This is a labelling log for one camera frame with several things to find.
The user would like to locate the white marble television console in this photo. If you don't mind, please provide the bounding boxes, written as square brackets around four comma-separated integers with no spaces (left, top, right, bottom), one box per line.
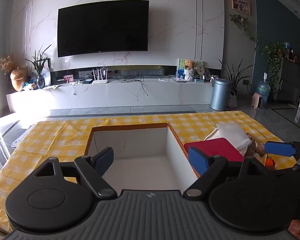
[6,76,214,113]

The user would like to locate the orange soft toy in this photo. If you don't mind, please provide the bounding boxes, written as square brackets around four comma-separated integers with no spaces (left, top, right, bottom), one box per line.
[264,155,277,168]

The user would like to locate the blue water jug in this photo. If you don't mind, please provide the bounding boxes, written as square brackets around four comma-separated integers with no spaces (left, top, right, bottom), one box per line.
[257,72,271,103]

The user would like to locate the white router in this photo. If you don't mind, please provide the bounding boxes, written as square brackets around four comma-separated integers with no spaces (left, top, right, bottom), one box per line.
[91,67,109,85]

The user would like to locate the cream cloth bag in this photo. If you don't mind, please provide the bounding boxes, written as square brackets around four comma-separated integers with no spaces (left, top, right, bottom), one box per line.
[204,122,252,155]

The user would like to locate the woven basket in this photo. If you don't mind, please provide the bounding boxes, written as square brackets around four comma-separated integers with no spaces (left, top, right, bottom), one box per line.
[227,90,238,108]

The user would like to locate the dark cabinet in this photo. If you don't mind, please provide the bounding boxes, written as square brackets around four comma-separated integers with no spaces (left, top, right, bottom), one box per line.
[277,57,300,104]

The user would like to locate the green plant in glass vase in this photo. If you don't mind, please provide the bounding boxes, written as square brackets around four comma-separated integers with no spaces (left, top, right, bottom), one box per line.
[25,44,52,89]

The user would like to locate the dried flower bunch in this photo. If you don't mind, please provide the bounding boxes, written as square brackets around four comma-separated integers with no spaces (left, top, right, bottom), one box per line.
[0,54,15,75]

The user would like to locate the black curved television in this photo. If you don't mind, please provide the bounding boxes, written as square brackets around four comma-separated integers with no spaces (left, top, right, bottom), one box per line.
[57,0,150,57]

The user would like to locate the black photo frame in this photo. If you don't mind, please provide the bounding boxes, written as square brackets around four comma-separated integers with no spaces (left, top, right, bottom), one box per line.
[40,58,51,85]

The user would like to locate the brown plush toy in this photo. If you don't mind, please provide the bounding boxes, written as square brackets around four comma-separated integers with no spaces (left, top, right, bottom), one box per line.
[246,132,265,161]

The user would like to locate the framed wall picture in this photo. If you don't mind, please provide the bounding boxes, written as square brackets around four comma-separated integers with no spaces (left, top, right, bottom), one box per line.
[231,0,251,16]

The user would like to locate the brown teddy bear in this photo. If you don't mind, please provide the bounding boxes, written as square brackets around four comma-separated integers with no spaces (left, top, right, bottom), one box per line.
[184,59,198,71]

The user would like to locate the acorn-shaped brown vase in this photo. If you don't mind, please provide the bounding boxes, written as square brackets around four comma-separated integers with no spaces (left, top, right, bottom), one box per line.
[10,67,28,92]

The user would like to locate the yellow checkered tablecloth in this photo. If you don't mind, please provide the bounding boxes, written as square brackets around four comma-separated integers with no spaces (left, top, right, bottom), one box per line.
[0,110,297,234]

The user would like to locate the colourful painting board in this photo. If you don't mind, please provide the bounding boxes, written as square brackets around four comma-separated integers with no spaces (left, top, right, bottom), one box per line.
[177,59,204,79]

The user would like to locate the black cables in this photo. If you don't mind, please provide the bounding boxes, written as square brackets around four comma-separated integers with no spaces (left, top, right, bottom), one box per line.
[115,71,149,97]

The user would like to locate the grey metal trash can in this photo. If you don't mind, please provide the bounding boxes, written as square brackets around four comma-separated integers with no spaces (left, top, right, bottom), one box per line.
[210,78,232,112]

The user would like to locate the hanging vine plant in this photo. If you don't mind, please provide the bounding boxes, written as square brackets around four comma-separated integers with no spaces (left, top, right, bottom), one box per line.
[229,14,258,43]

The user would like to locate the long-leaf green plant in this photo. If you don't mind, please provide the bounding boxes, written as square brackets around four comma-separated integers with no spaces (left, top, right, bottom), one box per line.
[219,57,254,95]

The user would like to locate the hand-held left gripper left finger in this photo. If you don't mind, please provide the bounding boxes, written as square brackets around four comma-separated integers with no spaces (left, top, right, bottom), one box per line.
[34,147,118,200]

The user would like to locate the red pouch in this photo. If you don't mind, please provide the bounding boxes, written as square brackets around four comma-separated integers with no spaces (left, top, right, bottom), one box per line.
[184,137,245,168]

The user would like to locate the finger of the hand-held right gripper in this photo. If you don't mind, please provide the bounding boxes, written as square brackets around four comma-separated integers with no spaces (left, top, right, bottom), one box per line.
[270,155,300,178]
[264,138,300,158]

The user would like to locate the bushy pothos plant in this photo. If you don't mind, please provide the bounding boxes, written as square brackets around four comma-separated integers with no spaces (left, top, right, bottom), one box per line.
[259,41,288,90]

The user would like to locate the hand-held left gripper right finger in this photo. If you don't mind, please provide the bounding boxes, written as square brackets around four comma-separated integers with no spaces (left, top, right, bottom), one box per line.
[183,146,275,198]

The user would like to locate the white cardboard box orange rim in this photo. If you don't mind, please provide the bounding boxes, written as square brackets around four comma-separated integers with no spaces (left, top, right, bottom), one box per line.
[84,122,199,193]

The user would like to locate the pink space heater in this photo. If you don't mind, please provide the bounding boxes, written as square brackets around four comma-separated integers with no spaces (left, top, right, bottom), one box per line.
[251,92,265,109]

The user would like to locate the stack of papers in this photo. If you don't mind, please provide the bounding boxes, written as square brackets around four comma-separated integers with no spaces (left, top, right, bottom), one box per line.
[11,130,28,148]

